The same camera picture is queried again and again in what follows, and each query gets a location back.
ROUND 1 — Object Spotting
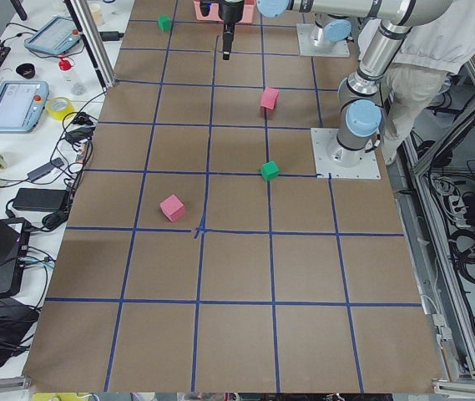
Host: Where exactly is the pink cube near arm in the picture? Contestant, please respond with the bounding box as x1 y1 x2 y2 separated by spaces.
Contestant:
260 87 280 117

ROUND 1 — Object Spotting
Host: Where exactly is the pink plastic tray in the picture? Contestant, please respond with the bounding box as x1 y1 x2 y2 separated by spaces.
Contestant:
193 0 256 24

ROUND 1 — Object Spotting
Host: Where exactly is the green cube far corner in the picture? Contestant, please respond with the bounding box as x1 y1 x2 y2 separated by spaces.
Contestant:
157 15 172 32

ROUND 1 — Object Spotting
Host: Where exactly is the green cube centre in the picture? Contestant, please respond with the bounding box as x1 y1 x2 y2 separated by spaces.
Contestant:
260 160 280 182

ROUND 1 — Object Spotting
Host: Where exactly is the red small object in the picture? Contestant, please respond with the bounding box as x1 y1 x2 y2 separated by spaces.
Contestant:
58 56 73 72

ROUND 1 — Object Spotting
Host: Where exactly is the upper teach pendant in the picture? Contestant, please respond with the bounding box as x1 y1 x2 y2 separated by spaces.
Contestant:
24 16 81 56

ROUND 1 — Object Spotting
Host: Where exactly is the teach pendant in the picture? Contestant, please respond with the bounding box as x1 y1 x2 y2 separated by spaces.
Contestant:
0 81 49 133
24 16 81 56

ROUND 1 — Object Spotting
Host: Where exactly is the yellow tape roll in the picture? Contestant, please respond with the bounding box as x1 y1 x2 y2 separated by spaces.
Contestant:
45 97 76 120

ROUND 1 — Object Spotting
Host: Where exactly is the pink cube front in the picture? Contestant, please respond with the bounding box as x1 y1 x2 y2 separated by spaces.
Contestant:
159 195 186 222

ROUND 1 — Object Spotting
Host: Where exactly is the person in grey workwear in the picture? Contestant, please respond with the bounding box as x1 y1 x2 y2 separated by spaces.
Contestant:
381 0 475 165

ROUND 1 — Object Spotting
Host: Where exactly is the black bowl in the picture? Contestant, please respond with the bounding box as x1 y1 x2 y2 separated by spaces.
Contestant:
15 63 36 79

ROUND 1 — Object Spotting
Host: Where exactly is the grey usb hub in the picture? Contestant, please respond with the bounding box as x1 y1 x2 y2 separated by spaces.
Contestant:
27 157 64 182

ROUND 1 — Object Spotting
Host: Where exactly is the lower teach pendant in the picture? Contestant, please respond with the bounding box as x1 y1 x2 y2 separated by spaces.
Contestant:
0 81 49 133

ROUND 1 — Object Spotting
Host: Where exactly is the black power adapter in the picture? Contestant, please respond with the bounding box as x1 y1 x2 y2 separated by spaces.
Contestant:
13 188 68 212

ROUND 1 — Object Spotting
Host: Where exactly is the aluminium frame post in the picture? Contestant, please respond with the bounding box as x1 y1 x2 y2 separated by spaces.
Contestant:
63 0 116 89

